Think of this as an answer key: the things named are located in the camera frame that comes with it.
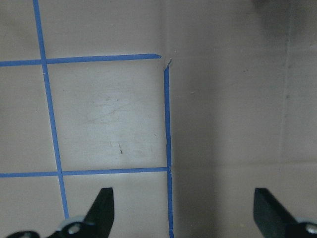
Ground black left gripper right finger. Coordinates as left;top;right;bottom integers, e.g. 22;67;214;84
253;188;317;238

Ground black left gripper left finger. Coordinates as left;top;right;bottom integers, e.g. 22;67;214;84
6;187;115;238

